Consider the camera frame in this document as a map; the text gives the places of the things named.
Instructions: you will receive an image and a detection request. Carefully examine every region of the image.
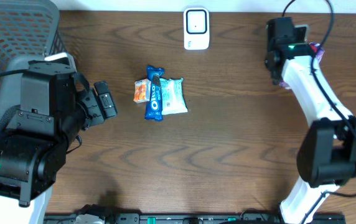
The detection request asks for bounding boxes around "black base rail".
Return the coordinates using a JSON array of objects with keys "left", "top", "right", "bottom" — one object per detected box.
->
[{"left": 44, "top": 212, "right": 346, "bottom": 224}]

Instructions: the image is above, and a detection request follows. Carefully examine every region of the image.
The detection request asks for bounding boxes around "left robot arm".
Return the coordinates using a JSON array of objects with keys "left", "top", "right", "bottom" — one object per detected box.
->
[{"left": 0, "top": 59, "right": 116, "bottom": 223}]

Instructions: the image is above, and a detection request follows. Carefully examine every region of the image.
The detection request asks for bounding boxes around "mint green tissue pack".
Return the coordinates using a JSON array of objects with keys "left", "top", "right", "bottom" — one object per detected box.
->
[{"left": 160, "top": 78, "right": 188, "bottom": 116}]

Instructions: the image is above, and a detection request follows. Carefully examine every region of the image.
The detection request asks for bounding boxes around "purple Carefree liner pack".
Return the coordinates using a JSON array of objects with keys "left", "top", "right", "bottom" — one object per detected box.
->
[{"left": 279, "top": 42, "right": 325, "bottom": 90}]

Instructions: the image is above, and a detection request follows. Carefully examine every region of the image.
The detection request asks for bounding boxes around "blue Oreo cookie pack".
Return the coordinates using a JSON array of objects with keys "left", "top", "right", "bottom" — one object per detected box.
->
[{"left": 144, "top": 65, "right": 164, "bottom": 121}]

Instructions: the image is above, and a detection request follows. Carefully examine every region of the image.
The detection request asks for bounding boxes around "grey plastic mesh basket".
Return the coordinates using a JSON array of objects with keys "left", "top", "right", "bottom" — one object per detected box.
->
[{"left": 0, "top": 0, "right": 67, "bottom": 119}]

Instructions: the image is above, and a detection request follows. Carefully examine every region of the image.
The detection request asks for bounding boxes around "orange tissue pack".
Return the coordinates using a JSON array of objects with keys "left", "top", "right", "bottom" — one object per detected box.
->
[{"left": 133, "top": 79, "right": 151, "bottom": 103}]

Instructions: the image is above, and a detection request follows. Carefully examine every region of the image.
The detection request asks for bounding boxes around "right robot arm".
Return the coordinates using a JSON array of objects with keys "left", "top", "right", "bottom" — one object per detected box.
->
[{"left": 265, "top": 17, "right": 356, "bottom": 223}]

